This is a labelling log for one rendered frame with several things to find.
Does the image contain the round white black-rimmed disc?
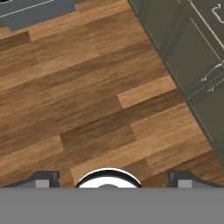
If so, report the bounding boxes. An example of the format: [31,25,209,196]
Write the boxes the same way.
[73,167,144,189]

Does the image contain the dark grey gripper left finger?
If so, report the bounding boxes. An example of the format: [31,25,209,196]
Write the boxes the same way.
[2,170,61,189]

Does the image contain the grey cupboard with pale line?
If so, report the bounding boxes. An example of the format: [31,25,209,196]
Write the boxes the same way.
[0,0,86,32]

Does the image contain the olive green cupboard run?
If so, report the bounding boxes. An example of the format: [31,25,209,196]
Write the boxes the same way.
[127,0,224,166]

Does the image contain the silver cupboard handle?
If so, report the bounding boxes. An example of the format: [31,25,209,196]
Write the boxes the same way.
[211,3,224,25]
[199,60,224,93]

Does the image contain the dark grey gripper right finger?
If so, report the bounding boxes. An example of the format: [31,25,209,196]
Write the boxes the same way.
[167,170,224,189]

